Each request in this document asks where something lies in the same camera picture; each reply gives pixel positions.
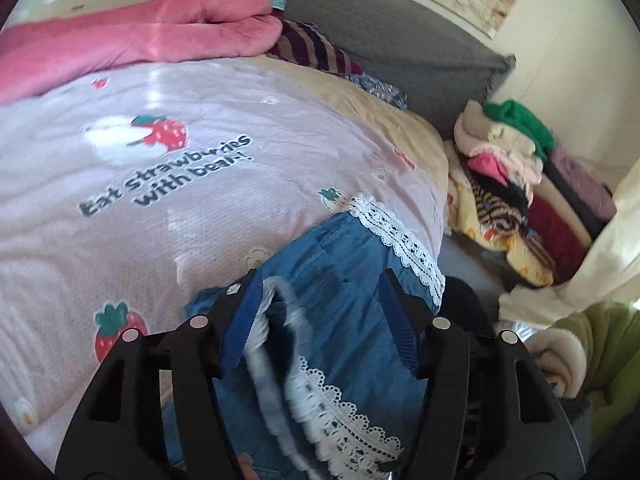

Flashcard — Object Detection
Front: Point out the grey padded headboard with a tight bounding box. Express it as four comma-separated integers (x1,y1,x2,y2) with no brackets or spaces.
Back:
210,0,518,141

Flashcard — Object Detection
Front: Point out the pink printed quilt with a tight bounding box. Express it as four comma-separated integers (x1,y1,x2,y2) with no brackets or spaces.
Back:
0,55,451,461

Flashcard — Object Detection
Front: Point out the purple striped cloth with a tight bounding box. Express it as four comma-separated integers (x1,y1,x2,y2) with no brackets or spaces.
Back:
267,20,363,78

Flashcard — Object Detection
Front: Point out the pink plush comforter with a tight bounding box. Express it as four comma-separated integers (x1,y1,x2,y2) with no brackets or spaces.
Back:
0,0,283,106

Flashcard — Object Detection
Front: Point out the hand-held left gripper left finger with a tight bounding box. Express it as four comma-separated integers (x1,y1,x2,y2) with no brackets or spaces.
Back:
55,268,267,480

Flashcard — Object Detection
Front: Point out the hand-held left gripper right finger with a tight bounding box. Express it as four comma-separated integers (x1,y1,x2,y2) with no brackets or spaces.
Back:
377,269,586,480

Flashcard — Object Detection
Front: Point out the yellow printed blanket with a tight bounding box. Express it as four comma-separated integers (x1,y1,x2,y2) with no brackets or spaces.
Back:
447,170,558,288

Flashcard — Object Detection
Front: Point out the blue floral cloth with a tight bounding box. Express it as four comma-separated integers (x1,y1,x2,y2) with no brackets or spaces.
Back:
345,72,408,111

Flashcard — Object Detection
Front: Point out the blue denim pants lace trim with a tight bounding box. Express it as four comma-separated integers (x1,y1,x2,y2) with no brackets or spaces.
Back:
160,192,446,480

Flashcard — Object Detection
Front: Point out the pile of folded clothes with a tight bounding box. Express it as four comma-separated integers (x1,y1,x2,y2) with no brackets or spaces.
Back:
452,99,618,261

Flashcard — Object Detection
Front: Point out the person's right forearm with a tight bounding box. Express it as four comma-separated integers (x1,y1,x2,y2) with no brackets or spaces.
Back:
527,302,640,441

